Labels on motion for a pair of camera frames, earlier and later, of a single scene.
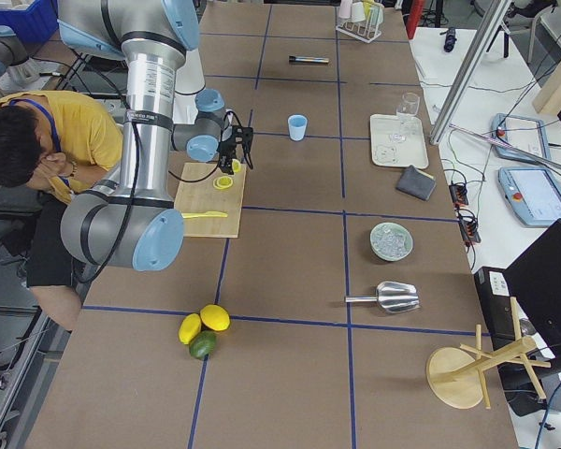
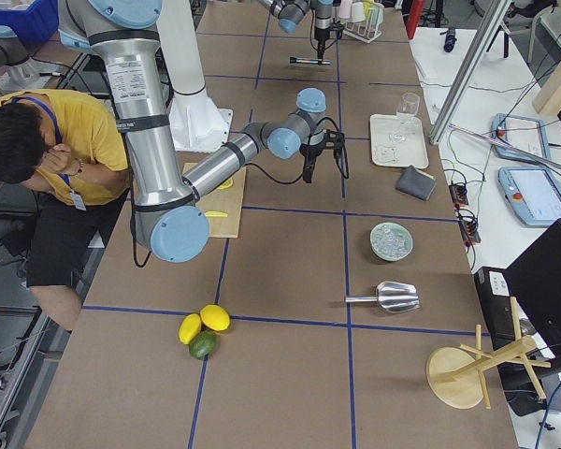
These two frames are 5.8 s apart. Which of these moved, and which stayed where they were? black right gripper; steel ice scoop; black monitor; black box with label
Moved: black right gripper
Stayed: black monitor; black box with label; steel ice scoop
